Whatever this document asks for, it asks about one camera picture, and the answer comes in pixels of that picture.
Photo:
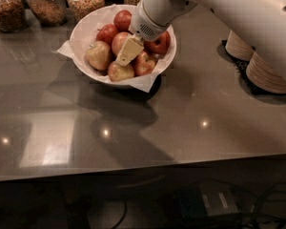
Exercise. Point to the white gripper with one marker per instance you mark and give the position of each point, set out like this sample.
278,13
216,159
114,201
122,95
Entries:
145,22

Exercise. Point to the yellow-red apple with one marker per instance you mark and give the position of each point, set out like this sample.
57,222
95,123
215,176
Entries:
118,42

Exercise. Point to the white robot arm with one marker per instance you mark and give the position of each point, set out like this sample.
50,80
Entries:
260,23

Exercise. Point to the red-yellow apple front right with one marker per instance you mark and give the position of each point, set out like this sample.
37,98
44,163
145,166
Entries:
144,63

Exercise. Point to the red apple right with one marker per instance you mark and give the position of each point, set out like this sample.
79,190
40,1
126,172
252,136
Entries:
159,45

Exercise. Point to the red apple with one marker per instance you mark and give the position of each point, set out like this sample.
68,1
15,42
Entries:
107,33
122,20
159,45

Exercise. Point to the red apple top back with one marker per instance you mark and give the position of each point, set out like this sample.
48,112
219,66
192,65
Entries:
122,20

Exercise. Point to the red apple back left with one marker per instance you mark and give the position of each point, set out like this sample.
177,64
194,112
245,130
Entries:
107,33

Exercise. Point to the yellow-green apple front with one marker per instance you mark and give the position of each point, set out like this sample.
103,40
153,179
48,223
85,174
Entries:
118,73

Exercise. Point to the yellow-green apple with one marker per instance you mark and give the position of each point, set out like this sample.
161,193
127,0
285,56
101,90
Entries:
99,55
118,73

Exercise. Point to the yellow-green apple left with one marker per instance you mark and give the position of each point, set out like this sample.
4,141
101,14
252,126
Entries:
99,55

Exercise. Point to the white ceramic bowl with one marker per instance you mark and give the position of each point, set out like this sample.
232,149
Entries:
85,32

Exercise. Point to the back stack of paper bowls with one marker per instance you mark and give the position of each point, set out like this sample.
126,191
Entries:
237,48

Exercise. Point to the stack of paper bowls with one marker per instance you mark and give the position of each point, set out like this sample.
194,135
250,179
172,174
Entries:
264,76
237,48

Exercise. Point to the black rubber mat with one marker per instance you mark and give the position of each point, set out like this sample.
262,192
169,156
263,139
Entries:
241,67

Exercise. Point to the glass cereal jar far left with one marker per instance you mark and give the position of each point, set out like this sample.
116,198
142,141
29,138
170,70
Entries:
12,16

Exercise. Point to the front stack of paper bowls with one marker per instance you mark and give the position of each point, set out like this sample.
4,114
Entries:
264,76

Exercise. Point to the dark box under table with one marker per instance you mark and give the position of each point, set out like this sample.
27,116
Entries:
207,202

